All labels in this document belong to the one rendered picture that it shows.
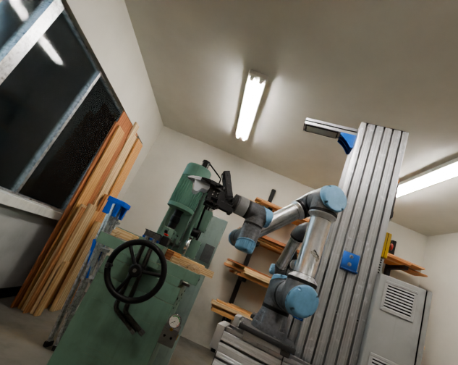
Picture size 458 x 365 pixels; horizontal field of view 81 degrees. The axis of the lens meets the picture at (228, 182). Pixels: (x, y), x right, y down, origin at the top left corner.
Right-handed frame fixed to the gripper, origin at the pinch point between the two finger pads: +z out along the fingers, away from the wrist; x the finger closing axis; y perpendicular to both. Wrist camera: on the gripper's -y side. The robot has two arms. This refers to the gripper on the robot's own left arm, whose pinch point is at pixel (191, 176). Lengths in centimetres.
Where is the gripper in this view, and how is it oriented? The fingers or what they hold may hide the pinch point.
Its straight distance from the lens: 104.0
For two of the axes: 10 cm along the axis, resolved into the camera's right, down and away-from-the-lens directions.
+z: -8.9, -4.4, -1.3
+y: -3.5, 8.4, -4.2
